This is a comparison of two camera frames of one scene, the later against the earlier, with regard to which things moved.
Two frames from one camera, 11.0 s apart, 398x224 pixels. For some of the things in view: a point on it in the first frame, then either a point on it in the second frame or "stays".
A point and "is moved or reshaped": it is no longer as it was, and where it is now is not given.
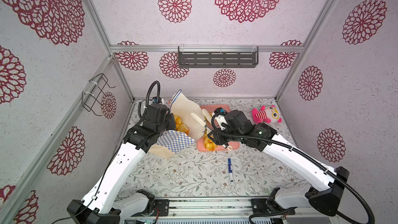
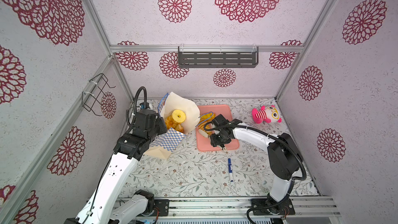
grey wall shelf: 218,56 stays
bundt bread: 183,128 is moved or reshaped
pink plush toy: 267,114 stays
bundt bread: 209,143 → 178,115
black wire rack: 90,99 stays
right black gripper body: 221,137 stays
